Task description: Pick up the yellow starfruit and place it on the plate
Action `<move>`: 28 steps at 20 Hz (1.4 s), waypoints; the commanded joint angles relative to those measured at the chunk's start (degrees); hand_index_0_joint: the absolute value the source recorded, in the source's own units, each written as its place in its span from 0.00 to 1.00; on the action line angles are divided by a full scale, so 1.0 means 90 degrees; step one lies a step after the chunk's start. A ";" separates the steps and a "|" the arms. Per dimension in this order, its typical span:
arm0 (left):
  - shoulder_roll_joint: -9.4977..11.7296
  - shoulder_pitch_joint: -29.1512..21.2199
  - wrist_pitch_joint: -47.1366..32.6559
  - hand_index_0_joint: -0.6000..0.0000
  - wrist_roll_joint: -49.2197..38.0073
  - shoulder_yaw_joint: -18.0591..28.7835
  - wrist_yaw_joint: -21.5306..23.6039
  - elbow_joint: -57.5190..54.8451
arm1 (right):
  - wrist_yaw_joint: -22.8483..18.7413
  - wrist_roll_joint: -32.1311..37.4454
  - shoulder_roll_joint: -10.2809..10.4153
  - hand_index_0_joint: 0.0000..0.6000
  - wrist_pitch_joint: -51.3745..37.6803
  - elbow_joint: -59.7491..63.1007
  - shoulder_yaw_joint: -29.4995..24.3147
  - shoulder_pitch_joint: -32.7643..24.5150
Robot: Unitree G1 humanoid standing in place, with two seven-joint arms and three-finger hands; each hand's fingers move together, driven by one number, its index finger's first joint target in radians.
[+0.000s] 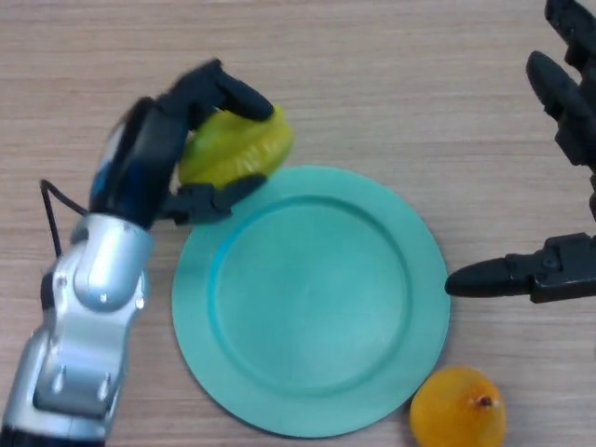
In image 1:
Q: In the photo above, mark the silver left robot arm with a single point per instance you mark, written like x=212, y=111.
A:
x=93, y=298

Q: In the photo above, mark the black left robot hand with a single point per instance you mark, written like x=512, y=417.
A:
x=139, y=158

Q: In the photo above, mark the teal green round plate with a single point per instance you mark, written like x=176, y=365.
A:
x=312, y=302

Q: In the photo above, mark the orange round fruit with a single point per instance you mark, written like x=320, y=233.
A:
x=454, y=410

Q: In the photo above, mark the yellow green starfruit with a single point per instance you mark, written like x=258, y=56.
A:
x=242, y=149

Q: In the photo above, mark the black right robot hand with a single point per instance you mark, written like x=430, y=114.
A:
x=575, y=112

